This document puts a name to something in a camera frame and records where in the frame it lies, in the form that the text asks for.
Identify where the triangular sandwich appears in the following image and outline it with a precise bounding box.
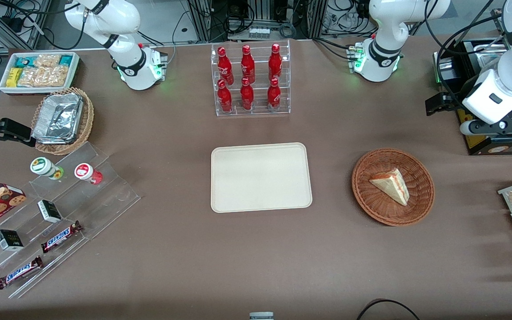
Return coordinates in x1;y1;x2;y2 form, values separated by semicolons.
369;168;410;206

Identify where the oval tan wicker basket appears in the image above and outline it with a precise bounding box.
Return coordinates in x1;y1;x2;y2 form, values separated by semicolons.
32;87;94;156

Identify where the round brown wicker basket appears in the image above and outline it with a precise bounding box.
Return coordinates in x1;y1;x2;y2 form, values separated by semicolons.
352;148;435;227

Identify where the cream plastic tray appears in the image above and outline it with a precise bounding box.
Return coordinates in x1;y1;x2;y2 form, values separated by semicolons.
211;142;313;213

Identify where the black food warmer cabinet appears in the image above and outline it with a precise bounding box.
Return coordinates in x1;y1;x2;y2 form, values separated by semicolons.
434;38;512;156

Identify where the green lidded white cup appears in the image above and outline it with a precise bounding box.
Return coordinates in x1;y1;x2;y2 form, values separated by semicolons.
30;157;64;180

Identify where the aluminium foil container stack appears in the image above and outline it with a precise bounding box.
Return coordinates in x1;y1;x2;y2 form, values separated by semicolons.
32;93;84;144

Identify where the yellow snack packet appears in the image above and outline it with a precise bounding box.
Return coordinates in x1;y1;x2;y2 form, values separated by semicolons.
6;68;24;88

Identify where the steel food pan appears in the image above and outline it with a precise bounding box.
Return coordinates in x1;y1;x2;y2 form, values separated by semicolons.
473;43;505;67

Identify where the clear bag of crackers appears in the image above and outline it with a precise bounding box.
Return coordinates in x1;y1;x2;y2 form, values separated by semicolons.
34;54;61;68
43;65;69;88
17;67;46;88

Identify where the red lidded white cup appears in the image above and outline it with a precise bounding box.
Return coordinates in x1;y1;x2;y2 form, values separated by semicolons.
74;163;103;185

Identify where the small dark green box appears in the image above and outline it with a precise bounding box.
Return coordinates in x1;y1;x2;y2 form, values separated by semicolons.
37;200;63;224
0;229;24;252

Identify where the white rectangular snack bin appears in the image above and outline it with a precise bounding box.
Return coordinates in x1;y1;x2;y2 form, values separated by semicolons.
0;52;80;95

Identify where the clear acrylic stepped display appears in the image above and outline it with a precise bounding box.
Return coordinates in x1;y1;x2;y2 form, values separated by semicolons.
0;141;141;299

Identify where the Snickers chocolate bar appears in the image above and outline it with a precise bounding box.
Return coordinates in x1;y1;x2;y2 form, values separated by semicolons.
0;256;44;290
41;221;83;254

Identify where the red cola bottle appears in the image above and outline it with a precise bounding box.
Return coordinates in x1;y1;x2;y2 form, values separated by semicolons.
241;44;256;84
217;79;233;113
268;43;283;83
267;77;282;112
240;77;255;111
217;46;235;86

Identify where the clear acrylic bottle rack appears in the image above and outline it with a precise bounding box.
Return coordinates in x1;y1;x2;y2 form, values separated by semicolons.
211;40;291;117

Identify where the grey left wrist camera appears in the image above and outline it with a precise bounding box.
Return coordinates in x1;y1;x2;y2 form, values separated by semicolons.
460;119;512;135

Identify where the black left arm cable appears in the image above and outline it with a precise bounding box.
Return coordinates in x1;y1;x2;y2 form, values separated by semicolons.
424;0;508;109

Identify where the black looped table cable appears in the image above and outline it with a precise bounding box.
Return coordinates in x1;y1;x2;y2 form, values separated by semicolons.
356;299;421;320

